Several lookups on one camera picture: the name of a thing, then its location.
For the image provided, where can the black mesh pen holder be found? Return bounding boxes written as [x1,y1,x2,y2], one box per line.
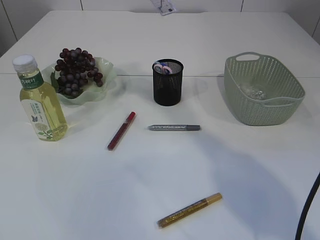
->
[152,59,184,107]

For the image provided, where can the green plastic woven basket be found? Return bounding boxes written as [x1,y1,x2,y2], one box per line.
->
[224,52,306,126]

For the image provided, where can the gold glitter marker pen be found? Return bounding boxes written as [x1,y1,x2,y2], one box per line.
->
[156,192,223,229]

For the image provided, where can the purple grape bunch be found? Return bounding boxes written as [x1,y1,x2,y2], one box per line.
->
[55,47,97,97]

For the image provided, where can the green wavy glass plate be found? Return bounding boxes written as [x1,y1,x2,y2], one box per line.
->
[41,57,117,105]

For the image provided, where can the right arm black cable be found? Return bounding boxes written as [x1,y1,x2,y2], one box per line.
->
[294,171,320,240]

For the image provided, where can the red marker pen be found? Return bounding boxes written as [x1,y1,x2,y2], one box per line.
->
[106,111,136,151]

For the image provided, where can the clear plastic sheet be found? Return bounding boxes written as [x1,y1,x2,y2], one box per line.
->
[240,83,267,101]

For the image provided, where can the clear plastic ruler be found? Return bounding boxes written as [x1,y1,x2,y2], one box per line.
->
[151,0,177,16]

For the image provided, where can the blue capped scissors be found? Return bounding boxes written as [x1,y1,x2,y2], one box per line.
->
[153,61,167,73]

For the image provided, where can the yellow tea bottle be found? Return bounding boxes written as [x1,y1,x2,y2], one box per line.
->
[12,54,68,142]

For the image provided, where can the pink purple capped scissors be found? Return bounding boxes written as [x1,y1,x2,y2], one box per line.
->
[153,62,173,75]

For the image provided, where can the silver glitter marker pen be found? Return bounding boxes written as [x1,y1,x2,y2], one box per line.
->
[147,124,201,132]

